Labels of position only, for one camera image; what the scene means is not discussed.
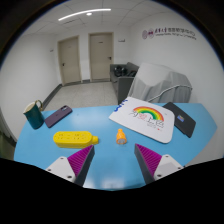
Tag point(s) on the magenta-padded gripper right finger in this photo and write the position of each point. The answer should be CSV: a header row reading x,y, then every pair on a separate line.
x,y
150,161

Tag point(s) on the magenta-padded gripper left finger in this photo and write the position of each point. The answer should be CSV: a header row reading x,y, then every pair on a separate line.
x,y
78,163

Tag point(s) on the yellow power strip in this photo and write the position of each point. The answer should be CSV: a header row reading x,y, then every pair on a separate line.
x,y
73,139

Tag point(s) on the white rainbow-print board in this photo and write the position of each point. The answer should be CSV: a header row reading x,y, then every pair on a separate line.
x,y
146,121

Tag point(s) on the purple smartphone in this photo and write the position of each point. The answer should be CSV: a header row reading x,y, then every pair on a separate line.
x,y
58,116

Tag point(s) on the dark green mug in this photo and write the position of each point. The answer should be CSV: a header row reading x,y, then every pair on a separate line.
x,y
34,116

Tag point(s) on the grey sofa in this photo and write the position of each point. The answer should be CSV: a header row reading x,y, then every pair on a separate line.
x,y
123,88

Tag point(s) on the grey cloth-covered object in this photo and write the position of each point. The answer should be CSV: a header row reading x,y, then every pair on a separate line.
x,y
160,83

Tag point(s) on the black bag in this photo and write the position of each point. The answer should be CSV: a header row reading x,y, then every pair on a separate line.
x,y
120,70

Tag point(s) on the beige door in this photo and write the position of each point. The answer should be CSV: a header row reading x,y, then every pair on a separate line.
x,y
69,60
100,56

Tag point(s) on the small round ceiling light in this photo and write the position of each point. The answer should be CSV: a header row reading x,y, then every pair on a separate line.
x,y
89,14

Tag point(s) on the long ceiling light strip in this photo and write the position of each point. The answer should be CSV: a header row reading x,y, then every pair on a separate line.
x,y
83,13

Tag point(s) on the small wall sign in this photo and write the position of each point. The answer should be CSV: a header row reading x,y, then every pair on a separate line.
x,y
121,40

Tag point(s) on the wall logo lettering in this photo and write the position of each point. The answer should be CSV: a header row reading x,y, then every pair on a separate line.
x,y
168,32

